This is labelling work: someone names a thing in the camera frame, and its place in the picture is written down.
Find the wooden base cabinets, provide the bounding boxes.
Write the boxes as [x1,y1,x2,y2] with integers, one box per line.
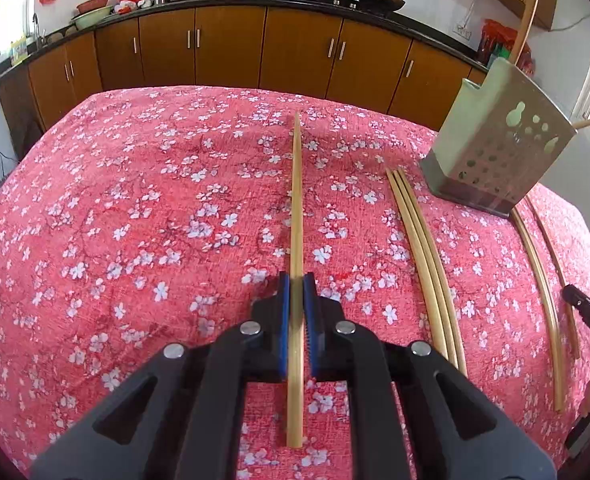
[0,6,488,133]

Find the perforated metal utensil holder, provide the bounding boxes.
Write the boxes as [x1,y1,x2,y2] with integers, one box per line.
[420,56,578,219]

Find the red and white plastic bag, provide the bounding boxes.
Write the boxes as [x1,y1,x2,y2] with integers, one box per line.
[114,0,153,15]

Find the green basin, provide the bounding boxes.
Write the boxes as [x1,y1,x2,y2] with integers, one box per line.
[70,6,115,31]

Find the red floral tablecloth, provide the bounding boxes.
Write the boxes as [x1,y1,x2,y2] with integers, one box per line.
[0,85,590,480]

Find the yellow dish soap bottle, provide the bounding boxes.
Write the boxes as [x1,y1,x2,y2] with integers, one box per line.
[10,35,30,66]

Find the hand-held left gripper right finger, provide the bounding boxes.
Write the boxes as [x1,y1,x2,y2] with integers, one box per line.
[302,272,558,480]

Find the black kitchen countertop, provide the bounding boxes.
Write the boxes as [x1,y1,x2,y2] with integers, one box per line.
[0,0,490,83]

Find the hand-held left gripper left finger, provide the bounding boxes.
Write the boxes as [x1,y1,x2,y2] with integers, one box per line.
[29,272,292,480]

